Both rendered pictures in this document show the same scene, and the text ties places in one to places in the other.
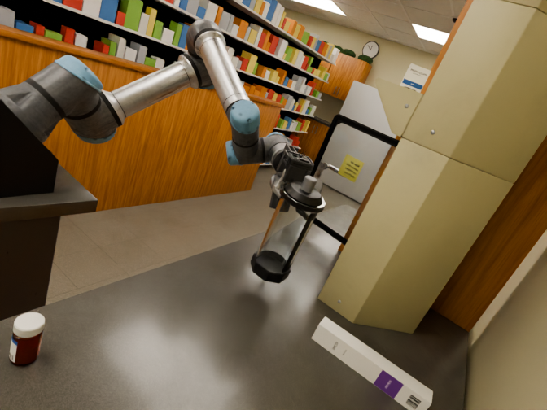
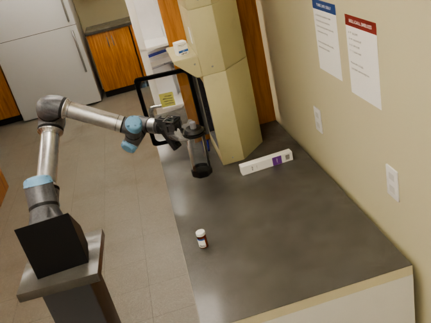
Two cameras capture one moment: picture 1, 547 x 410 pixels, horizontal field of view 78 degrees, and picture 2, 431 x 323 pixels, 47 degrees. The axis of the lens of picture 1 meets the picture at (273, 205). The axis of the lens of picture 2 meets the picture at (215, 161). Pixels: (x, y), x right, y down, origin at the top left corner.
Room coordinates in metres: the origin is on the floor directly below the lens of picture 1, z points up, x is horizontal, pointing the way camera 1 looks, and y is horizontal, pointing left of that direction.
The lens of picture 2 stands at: (-1.05, 0.96, 2.05)
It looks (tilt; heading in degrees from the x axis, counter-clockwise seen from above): 26 degrees down; 329
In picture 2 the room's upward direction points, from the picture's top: 14 degrees counter-clockwise
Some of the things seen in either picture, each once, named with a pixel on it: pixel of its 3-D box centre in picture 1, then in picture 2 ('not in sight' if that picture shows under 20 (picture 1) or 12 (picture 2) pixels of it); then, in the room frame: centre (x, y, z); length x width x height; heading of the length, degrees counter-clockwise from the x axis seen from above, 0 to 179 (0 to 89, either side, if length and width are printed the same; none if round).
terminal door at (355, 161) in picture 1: (346, 181); (170, 107); (1.19, -0.20, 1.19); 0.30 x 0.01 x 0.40; 54
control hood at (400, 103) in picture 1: (402, 114); (183, 61); (0.98, -0.23, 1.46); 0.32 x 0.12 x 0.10; 154
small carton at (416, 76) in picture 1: (413, 80); (180, 47); (0.93, -0.20, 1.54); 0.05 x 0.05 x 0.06; 80
